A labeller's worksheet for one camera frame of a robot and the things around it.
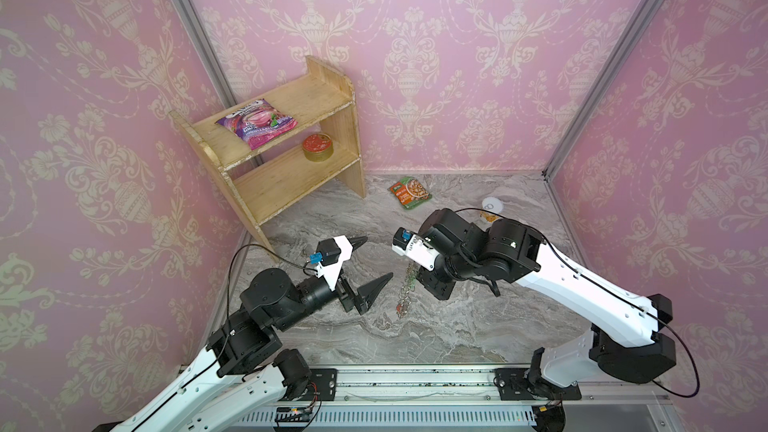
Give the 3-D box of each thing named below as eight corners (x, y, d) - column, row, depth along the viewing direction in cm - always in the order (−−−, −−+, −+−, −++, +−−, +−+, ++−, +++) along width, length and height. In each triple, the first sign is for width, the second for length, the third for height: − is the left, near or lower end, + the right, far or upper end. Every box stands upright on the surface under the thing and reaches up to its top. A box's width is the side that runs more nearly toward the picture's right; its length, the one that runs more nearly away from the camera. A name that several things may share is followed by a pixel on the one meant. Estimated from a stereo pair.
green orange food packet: (407, 211, 112) (408, 207, 110) (387, 189, 119) (387, 186, 117) (431, 197, 116) (432, 193, 115) (411, 177, 123) (411, 173, 121)
